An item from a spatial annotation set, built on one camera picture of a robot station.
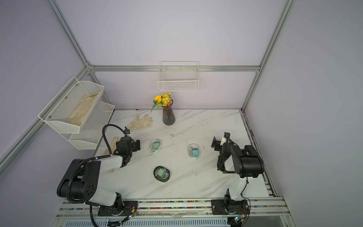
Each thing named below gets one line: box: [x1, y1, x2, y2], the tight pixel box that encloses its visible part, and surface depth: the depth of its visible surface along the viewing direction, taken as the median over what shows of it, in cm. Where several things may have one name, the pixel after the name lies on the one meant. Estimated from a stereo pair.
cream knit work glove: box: [125, 113, 154, 132], surface depth 113 cm
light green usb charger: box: [156, 168, 167, 179], surface depth 85 cm
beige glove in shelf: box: [66, 91, 101, 127], surface depth 81 cm
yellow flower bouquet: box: [149, 92, 173, 114], surface depth 95 cm
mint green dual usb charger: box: [153, 141, 161, 150], surface depth 97 cm
